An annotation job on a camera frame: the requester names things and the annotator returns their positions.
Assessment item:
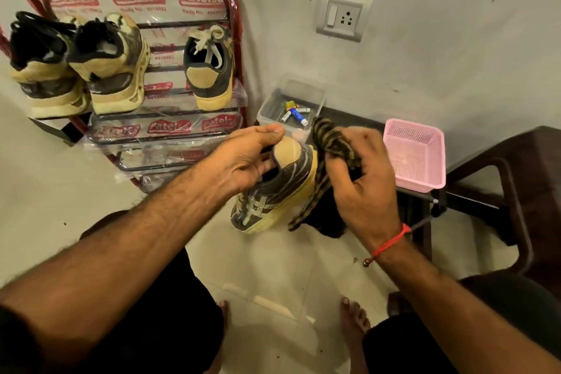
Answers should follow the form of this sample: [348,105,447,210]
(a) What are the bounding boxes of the person's right hand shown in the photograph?
[325,126,407,252]

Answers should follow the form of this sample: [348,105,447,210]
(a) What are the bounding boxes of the person's left hand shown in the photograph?
[198,124,286,199]

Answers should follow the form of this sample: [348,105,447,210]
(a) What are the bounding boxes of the grey and yellow striped sneaker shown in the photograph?
[231,136,318,234]

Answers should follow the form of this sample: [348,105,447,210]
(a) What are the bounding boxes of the black yellow striped cloth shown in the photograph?
[288,116,363,232]

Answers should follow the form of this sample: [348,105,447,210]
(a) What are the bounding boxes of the person's left forearm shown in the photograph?
[0,165,237,374]

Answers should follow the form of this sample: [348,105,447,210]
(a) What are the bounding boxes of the person's right forearm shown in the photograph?
[366,226,561,374]

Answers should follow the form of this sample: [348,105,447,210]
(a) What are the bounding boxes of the blue and white tube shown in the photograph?
[288,107,309,127]

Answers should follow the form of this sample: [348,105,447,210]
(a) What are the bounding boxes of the black small table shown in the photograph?
[302,105,439,262]

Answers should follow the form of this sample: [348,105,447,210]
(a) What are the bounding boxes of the pink plastic basket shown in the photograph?
[382,118,447,194]

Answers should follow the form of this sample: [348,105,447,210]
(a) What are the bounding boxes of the clear plastic box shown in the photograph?
[256,73,327,144]

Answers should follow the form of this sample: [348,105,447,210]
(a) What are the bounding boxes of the grey yellow sneaker white laces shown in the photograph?
[183,25,235,111]

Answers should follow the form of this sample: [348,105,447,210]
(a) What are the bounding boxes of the person's right foot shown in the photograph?
[340,297,372,374]

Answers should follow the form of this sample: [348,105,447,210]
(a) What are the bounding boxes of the person's foot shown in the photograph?
[340,297,372,374]
[205,299,231,374]

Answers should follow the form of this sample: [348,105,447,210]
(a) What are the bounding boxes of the red metal shoe rack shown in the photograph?
[0,0,249,195]

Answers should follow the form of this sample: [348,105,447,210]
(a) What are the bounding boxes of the person's left foot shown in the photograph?
[205,299,231,374]

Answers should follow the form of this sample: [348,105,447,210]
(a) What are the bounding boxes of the chunky beige black sneaker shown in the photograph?
[67,12,151,115]
[10,11,91,119]

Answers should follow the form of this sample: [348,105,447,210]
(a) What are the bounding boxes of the black shorts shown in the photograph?
[78,211,561,374]

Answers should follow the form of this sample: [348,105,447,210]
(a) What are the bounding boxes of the dark brown plastic chair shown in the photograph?
[432,125,561,300]

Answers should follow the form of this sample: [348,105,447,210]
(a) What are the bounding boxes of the red thread bracelet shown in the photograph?
[363,223,413,268]

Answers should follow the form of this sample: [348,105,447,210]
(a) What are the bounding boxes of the white wall switch socket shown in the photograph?
[316,0,373,42]

